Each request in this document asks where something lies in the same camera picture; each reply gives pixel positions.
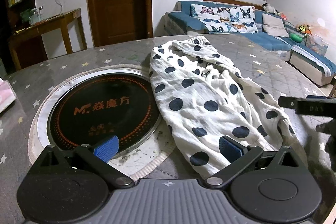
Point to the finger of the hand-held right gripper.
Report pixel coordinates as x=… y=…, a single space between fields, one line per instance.
x=312 y=108
x=316 y=97

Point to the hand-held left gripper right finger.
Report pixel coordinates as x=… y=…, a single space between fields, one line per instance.
x=231 y=149

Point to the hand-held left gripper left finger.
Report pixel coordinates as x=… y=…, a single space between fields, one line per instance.
x=106 y=149

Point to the white polka dot pants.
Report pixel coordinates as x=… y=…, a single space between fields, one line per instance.
x=199 y=92

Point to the brown wooden chair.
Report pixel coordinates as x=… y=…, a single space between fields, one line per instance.
x=333 y=87

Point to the black round induction cooktop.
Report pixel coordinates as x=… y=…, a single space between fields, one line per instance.
x=105 y=108

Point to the grey star-patterned table cover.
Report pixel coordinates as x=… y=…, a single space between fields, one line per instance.
x=275 y=69

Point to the clear plastic toy bin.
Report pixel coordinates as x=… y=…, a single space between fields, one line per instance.
x=316 y=44

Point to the green toy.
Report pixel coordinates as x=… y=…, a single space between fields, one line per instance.
x=296 y=37

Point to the yellow and orange toys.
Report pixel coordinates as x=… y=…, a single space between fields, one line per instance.
x=303 y=29

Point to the blue sofa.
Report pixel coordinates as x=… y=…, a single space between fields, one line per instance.
x=265 y=39

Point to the beige cushion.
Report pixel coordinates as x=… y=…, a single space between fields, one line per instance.
x=274 y=26

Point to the black and white plush toy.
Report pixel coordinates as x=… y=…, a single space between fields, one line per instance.
x=269 y=8

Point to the pink tissue box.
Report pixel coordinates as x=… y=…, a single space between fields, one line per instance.
x=5 y=95

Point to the white butterfly print blanket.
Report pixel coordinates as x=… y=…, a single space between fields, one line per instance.
x=223 y=18

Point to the wooden side table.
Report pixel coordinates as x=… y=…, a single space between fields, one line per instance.
x=50 y=20

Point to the glass jar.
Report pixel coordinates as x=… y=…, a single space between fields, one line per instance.
x=33 y=17

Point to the dark wooden shelf cabinet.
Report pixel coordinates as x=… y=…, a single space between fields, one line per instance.
x=15 y=3

